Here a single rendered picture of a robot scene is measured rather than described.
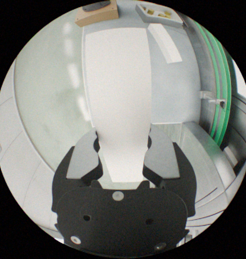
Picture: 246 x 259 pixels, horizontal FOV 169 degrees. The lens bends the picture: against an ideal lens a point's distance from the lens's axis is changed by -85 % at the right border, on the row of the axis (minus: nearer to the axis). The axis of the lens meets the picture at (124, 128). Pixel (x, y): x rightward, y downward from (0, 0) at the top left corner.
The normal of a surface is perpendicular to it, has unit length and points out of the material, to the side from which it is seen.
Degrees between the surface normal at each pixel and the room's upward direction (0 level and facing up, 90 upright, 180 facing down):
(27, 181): 90
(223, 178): 90
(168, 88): 0
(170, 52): 0
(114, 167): 0
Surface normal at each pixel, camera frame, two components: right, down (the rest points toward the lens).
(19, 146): 0.97, -0.18
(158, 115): -0.02, 0.51
